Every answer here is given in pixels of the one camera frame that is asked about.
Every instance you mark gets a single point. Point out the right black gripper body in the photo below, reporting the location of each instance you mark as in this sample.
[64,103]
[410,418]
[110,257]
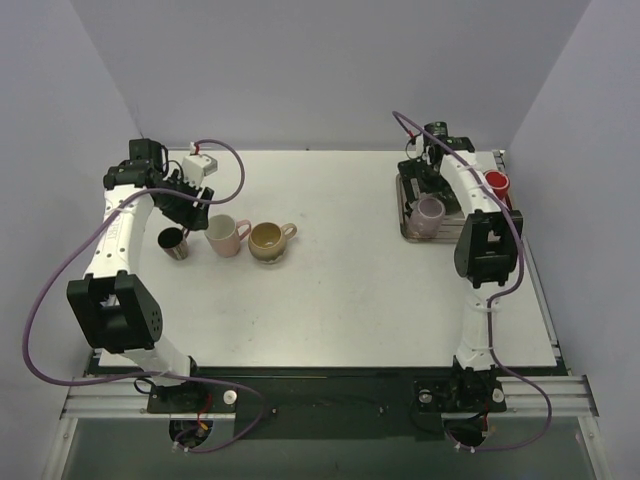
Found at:
[417,186]

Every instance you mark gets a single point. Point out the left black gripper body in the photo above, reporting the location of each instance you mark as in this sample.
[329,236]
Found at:
[187,212]

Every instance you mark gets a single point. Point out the brown striped small cup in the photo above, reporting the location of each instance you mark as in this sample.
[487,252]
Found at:
[173,241]

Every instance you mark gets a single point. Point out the pink mug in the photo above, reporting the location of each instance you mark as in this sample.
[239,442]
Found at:
[225,234]

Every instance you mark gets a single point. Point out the lilac mug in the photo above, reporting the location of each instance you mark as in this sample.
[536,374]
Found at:
[426,217]

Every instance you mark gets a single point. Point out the beige round mug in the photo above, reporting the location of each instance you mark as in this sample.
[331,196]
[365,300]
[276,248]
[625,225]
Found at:
[268,241]

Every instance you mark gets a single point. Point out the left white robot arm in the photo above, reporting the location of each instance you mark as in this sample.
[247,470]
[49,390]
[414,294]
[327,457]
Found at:
[115,310]

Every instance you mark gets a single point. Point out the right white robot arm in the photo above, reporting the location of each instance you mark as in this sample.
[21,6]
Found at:
[486,231]

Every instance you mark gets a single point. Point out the red mug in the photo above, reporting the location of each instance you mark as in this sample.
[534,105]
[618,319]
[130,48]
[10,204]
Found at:
[499,183]

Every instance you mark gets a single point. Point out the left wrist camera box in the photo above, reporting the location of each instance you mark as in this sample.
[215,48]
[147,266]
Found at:
[196,167]

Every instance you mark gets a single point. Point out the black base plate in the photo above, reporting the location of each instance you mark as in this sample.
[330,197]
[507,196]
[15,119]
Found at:
[337,402]

